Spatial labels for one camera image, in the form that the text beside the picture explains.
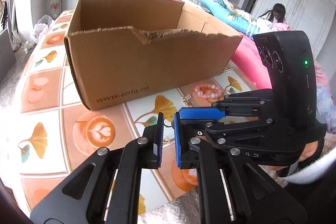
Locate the pink bead bracelet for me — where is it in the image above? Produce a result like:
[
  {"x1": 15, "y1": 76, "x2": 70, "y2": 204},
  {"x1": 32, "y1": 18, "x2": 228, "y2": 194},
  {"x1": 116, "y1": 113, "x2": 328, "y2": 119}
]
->
[{"x1": 192, "y1": 84, "x2": 224, "y2": 101}]

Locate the small gold earring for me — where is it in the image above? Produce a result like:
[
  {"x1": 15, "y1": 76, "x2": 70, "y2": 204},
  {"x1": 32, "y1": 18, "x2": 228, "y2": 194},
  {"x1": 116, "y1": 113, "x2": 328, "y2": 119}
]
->
[{"x1": 163, "y1": 115, "x2": 174, "y2": 128}]

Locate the person right hand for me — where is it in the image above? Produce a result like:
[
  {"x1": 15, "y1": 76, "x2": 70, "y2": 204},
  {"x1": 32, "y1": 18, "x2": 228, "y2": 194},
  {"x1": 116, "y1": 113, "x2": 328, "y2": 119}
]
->
[{"x1": 270, "y1": 139, "x2": 320, "y2": 172}]

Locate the gold spring clip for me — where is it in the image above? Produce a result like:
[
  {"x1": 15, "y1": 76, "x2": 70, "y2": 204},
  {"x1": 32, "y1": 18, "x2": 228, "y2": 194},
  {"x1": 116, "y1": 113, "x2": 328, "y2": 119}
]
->
[{"x1": 182, "y1": 94, "x2": 192, "y2": 107}]

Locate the white fluffy towel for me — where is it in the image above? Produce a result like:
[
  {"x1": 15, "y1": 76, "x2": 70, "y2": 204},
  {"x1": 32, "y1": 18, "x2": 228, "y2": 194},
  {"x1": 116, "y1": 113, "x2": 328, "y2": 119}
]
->
[{"x1": 138, "y1": 188, "x2": 201, "y2": 224}]

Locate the pink floral blanket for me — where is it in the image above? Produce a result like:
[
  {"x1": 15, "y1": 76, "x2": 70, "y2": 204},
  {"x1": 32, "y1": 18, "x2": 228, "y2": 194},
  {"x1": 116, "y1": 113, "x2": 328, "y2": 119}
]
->
[{"x1": 231, "y1": 34, "x2": 272, "y2": 89}]

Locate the blue quilt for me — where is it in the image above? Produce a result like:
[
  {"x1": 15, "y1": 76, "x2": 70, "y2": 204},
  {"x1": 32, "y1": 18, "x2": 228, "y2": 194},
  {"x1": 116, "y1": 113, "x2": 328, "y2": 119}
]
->
[{"x1": 199, "y1": 0, "x2": 260, "y2": 39}]

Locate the brown cardboard box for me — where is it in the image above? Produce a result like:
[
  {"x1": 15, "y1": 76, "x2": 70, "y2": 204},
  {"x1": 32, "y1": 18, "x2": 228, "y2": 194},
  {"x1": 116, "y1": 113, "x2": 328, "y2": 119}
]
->
[{"x1": 64, "y1": 0, "x2": 242, "y2": 110}]

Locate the child in pink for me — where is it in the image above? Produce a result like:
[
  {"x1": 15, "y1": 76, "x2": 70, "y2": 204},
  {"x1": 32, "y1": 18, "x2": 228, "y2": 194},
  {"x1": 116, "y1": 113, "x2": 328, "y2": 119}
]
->
[{"x1": 257, "y1": 3, "x2": 290, "y2": 33}]

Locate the grey low cabinet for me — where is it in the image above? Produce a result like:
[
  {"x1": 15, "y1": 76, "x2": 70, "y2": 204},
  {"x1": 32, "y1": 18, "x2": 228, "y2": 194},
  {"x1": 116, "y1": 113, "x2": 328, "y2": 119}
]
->
[{"x1": 0, "y1": 30, "x2": 16, "y2": 81}]

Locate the white plastic bag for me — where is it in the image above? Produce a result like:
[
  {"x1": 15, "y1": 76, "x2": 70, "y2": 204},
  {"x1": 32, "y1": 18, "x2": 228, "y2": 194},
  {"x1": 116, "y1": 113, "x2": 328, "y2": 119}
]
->
[{"x1": 30, "y1": 15, "x2": 53, "y2": 44}]

